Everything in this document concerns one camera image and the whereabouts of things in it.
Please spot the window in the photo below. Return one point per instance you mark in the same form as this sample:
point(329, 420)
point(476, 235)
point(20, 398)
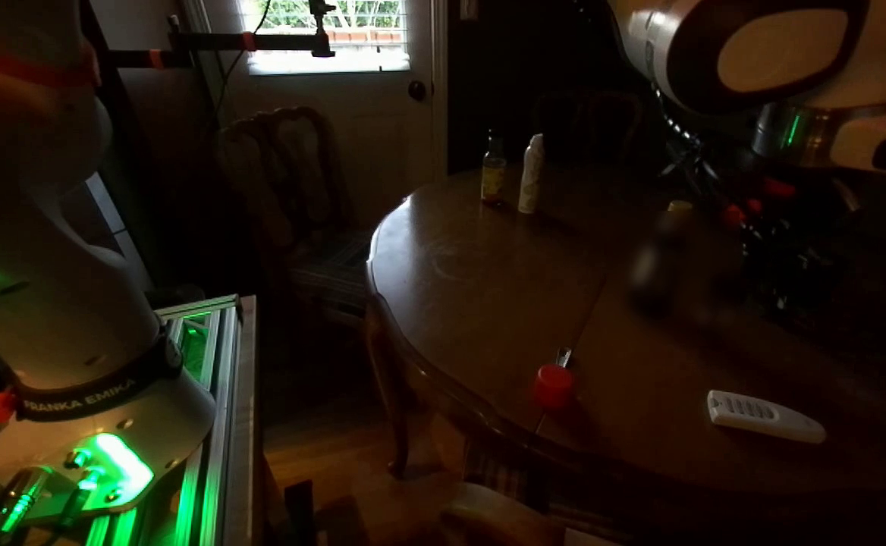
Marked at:
point(332, 34)

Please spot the wooden dining chair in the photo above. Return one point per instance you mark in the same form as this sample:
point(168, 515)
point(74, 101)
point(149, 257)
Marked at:
point(295, 232)

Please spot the white plastic bottle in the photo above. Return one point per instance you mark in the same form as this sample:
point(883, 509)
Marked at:
point(531, 174)

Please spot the small dark jar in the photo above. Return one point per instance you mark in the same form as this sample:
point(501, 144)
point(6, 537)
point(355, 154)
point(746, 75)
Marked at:
point(717, 302)

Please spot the round door knob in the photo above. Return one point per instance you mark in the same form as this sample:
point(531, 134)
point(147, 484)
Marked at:
point(417, 90)

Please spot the small red cap bottle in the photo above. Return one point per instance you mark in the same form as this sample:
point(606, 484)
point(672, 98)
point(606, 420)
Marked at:
point(555, 386)

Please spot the dark glass bottle with cork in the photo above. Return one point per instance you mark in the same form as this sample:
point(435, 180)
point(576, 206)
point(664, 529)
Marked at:
point(659, 264)

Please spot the yellowish bottle with dark cap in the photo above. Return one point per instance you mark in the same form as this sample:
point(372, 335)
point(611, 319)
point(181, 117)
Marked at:
point(494, 174)

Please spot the aluminium profile robot stand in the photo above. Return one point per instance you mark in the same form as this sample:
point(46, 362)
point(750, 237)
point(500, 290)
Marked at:
point(230, 404)

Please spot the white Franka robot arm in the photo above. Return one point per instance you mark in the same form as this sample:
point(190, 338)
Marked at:
point(50, 254)

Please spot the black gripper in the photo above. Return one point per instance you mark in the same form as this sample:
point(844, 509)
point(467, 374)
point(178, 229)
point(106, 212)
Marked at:
point(793, 229)

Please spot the black clamp bar camera mount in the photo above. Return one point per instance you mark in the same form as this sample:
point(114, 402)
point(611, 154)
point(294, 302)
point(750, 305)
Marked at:
point(210, 45)

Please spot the white remote control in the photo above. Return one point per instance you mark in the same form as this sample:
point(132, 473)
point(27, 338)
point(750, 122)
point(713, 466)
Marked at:
point(765, 413)

